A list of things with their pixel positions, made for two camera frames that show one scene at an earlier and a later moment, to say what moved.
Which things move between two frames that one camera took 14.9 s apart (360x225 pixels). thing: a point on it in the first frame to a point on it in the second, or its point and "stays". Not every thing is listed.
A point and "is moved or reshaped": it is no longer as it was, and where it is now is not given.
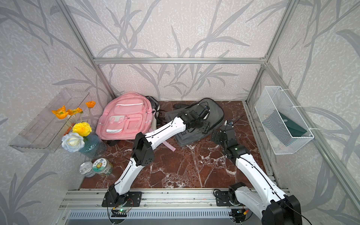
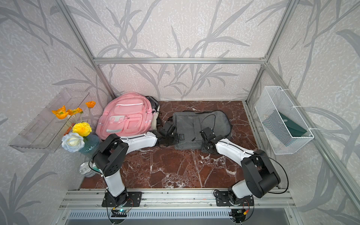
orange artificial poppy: (61, 113) stays
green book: (286, 130) stays
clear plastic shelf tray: (44, 134) stays
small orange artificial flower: (90, 104) stays
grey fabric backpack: (215, 118) is moved or reshaped
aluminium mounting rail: (93, 199) stays
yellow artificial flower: (83, 128) stays
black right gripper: (217, 136) to (203, 146)
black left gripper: (206, 126) to (176, 139)
